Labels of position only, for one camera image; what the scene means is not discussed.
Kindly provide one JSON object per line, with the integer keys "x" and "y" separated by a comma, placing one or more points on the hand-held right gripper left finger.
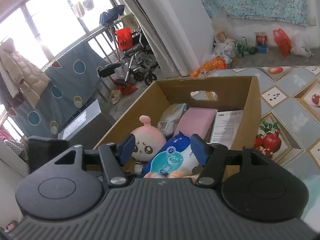
{"x": 127, "y": 147}

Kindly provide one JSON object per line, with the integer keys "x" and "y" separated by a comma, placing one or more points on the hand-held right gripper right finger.
{"x": 198, "y": 150}

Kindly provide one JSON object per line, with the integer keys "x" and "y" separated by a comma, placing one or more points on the pink plush toy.
{"x": 147, "y": 140}

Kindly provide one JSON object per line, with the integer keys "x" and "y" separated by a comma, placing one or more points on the blue wet wipes pack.
{"x": 172, "y": 160}

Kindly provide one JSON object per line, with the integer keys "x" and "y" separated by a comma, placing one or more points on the pink towel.
{"x": 197, "y": 120}

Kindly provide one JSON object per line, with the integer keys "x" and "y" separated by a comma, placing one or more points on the blue carton white label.
{"x": 225, "y": 127}

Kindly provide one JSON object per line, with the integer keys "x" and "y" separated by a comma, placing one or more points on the orange striped knotted cloth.
{"x": 175, "y": 175}

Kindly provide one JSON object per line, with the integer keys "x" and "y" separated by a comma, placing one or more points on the clear snack packet with barcode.
{"x": 172, "y": 117}

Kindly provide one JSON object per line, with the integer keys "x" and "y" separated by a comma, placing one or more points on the brown cardboard box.
{"x": 175, "y": 90}

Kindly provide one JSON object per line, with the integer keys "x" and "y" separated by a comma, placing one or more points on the grey box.
{"x": 92, "y": 122}

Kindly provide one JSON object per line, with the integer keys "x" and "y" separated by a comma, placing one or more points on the crumpled red bag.
{"x": 126, "y": 87}

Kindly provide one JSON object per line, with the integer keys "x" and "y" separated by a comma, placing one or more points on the teal blanket with circles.
{"x": 75, "y": 85}

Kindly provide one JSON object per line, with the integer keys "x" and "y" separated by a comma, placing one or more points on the beige down jacket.
{"x": 22, "y": 72}

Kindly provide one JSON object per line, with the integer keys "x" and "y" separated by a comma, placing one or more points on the orange snack bag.
{"x": 212, "y": 66}

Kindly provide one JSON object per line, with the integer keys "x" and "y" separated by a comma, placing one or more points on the wheelchair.
{"x": 140, "y": 60}

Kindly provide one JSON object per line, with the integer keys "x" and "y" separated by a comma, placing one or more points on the pomegranate print mat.
{"x": 287, "y": 120}

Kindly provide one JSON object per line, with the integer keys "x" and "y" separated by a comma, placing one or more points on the white bag pile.
{"x": 225, "y": 47}

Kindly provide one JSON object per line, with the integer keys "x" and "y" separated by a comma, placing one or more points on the red shopping bag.
{"x": 123, "y": 38}

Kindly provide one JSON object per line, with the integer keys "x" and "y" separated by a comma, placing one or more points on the small blue box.
{"x": 262, "y": 49}

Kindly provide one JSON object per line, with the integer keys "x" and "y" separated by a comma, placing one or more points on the beige tote bag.
{"x": 128, "y": 21}

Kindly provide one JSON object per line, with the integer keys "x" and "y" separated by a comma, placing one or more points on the red carton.
{"x": 261, "y": 38}

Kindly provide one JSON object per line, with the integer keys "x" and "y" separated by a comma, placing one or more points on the window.
{"x": 45, "y": 22}

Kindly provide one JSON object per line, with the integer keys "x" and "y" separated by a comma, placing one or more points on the red plastic bag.
{"x": 282, "y": 42}

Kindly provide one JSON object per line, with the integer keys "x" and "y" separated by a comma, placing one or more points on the crumpled white plastic bags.
{"x": 301, "y": 46}

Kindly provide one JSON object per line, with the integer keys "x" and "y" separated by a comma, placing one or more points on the hanging grey garment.
{"x": 88, "y": 3}

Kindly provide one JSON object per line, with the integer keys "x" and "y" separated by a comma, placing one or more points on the teal floral cloth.
{"x": 250, "y": 0}

